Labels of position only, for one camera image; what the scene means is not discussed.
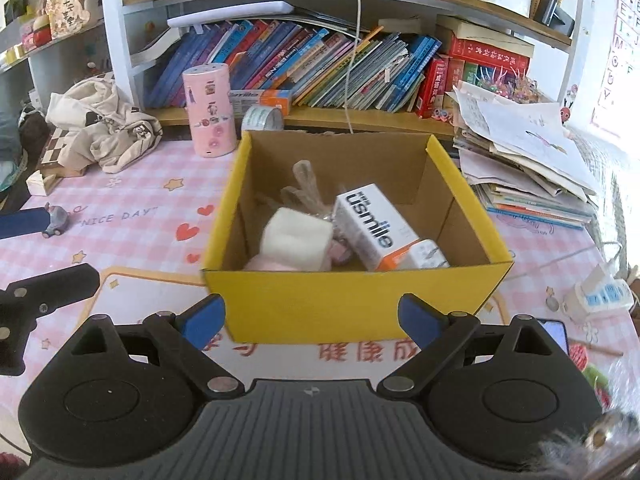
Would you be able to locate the dark brown bag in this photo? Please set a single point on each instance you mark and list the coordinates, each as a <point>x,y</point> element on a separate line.
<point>32,132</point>

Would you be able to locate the rabbit paper decoration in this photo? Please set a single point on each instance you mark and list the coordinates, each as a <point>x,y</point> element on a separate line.
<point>67,5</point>

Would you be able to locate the pink cylinder container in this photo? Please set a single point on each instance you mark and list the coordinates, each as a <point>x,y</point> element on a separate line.
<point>207,110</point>

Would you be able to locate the beige cloth bag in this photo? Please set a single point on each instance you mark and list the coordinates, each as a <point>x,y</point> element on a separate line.
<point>100,125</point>

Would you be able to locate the small black stand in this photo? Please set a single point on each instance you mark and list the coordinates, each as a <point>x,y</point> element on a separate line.
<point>552,12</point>

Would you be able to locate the white power strip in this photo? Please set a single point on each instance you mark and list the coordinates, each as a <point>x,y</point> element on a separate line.
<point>597,295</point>

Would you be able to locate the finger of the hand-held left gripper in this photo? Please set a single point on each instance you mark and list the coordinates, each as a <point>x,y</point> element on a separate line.
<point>55,287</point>
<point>22,225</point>

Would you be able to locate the white sponge block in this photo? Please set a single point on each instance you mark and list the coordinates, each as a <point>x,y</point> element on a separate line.
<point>295,237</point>

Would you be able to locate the white charger plug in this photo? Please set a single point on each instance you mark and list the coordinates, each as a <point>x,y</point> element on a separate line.
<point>427,254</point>

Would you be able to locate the white wooden bookshelf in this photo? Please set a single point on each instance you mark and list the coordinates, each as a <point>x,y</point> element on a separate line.
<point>112,35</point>

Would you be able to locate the flat white orange box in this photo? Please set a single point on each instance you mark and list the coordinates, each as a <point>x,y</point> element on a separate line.
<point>260,99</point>

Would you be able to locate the clear tape roll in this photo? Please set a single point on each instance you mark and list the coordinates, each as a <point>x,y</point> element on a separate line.
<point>262,119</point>

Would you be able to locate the black smartphone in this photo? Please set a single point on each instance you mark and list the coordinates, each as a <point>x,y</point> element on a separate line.
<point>555,335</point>

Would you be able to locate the white wedge-shaped box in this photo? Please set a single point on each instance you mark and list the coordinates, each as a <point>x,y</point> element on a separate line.
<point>40,184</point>

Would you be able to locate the grey furry pompom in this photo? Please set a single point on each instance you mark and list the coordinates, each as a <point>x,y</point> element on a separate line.
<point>575,447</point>

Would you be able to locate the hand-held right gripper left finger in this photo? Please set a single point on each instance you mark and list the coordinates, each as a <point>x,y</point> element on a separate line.
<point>202,322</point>

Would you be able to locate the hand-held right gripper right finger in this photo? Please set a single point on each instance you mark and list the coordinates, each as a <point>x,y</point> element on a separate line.
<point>420,322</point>

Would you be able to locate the row of colourful books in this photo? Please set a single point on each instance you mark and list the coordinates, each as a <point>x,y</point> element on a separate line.
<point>320,65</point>

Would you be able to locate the pink checkered desktop mat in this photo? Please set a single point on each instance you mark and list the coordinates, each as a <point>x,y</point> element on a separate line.
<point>125,240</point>

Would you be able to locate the purple grey toy car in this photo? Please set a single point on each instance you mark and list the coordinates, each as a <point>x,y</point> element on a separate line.
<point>56,222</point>

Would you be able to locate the yellow cardboard box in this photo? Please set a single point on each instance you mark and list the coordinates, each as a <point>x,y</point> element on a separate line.
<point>350,305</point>

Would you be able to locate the pink fluffy pouch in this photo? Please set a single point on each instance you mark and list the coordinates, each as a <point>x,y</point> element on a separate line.
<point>262,263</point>

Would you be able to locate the wooden chess board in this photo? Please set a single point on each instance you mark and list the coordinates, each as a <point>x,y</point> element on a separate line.
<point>55,152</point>

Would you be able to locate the white lamp bar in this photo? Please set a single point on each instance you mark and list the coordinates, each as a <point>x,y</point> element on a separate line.
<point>230,14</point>

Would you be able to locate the pearl hair accessory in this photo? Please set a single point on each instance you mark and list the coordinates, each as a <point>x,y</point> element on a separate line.
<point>305,185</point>

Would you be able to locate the white orange toothpaste box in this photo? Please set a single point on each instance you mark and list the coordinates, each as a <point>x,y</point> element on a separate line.
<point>365,225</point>

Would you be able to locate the alphabet wall poster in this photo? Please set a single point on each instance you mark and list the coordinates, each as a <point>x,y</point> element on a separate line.
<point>620,45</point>

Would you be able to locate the pile of papers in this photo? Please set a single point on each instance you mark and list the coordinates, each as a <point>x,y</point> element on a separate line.
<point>525,160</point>

